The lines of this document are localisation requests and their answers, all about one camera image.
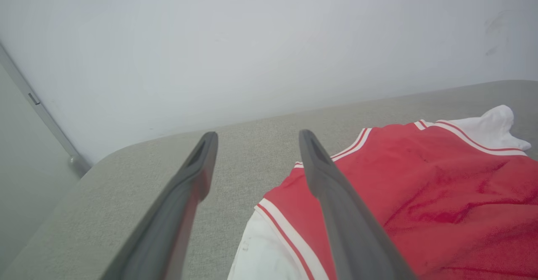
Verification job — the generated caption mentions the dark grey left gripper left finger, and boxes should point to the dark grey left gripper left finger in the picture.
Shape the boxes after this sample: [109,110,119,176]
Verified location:
[101,132,218,280]

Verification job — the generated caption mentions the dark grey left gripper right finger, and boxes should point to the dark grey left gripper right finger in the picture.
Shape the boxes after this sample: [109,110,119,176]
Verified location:
[299,129,417,280]

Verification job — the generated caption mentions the red and white garment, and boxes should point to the red and white garment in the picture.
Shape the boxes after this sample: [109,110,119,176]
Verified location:
[228,105,538,280]

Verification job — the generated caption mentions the grey fabric sofa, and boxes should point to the grey fabric sofa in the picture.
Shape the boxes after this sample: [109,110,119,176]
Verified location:
[0,79,538,280]

